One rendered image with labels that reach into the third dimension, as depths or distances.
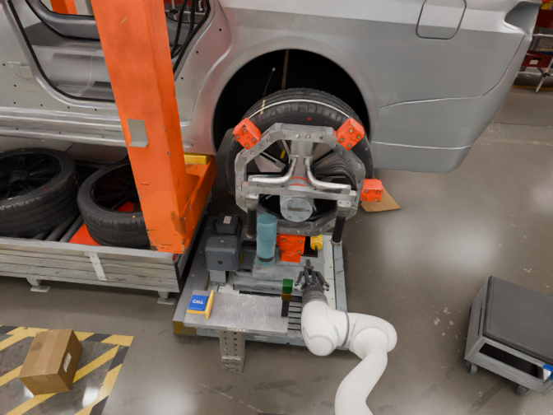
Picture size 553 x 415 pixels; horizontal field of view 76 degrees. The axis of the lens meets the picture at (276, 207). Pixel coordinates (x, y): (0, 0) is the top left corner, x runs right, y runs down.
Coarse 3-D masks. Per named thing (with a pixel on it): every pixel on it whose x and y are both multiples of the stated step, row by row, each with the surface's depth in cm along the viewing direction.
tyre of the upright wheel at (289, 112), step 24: (288, 96) 149; (312, 96) 149; (240, 120) 167; (264, 120) 144; (288, 120) 143; (312, 120) 142; (336, 120) 141; (360, 120) 163; (240, 144) 151; (360, 144) 147
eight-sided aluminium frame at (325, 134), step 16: (272, 128) 139; (288, 128) 138; (304, 128) 140; (320, 128) 140; (256, 144) 142; (336, 144) 140; (240, 160) 146; (352, 160) 142; (240, 176) 152; (240, 192) 157; (352, 208) 157; (288, 224) 172; (304, 224) 171; (320, 224) 167
